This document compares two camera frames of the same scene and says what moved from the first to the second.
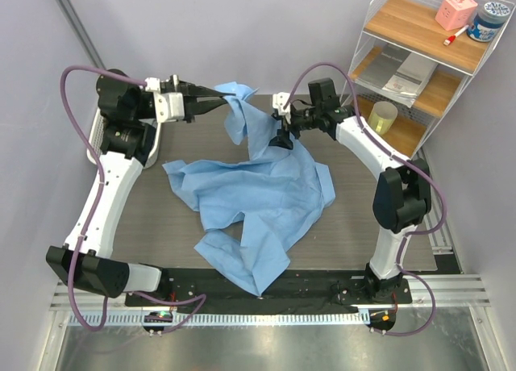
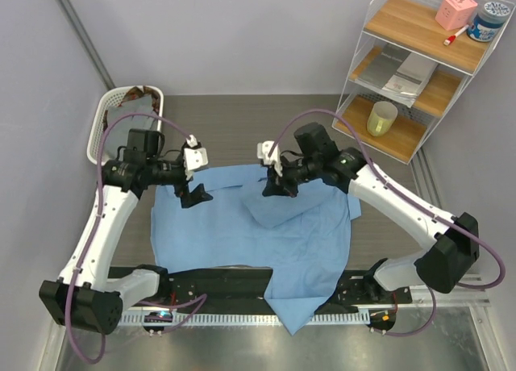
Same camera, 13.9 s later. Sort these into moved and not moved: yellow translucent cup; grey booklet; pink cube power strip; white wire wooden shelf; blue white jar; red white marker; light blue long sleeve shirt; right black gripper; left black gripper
Moved: right black gripper; left black gripper; light blue long sleeve shirt
Not moved: pink cube power strip; grey booklet; yellow translucent cup; white wire wooden shelf; blue white jar; red white marker
